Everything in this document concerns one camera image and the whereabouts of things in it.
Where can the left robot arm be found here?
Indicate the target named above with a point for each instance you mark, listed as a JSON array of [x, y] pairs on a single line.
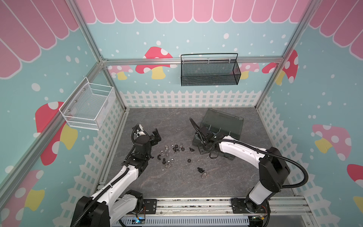
[[108, 205]]

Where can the white wire mesh basket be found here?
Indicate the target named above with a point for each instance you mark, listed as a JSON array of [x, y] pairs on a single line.
[[88, 106]]

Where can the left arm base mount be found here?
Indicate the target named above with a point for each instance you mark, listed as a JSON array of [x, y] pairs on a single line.
[[149, 206]]

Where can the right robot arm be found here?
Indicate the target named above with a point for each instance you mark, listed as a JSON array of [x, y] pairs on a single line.
[[272, 166]]

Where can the green compartment organizer box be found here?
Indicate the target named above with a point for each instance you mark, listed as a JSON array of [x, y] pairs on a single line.
[[220, 122]]

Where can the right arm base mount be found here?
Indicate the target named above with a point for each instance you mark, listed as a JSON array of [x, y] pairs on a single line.
[[247, 206]]

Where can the aluminium rail frame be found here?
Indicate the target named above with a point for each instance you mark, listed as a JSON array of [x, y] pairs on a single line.
[[217, 212]]

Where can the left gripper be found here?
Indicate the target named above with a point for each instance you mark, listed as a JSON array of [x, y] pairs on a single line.
[[157, 136]]

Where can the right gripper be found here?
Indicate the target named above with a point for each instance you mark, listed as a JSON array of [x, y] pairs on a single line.
[[199, 146]]

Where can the black wire mesh basket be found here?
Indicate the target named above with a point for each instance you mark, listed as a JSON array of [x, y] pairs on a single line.
[[216, 69]]

